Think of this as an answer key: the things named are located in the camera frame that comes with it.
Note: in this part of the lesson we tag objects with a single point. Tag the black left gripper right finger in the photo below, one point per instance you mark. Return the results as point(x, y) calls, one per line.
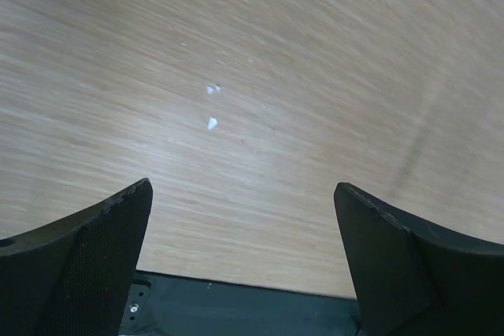
point(414, 277)

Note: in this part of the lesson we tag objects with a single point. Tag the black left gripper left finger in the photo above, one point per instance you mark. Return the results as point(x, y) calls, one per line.
point(73, 276)

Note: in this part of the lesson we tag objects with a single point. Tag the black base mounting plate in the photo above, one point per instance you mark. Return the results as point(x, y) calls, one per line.
point(173, 305)

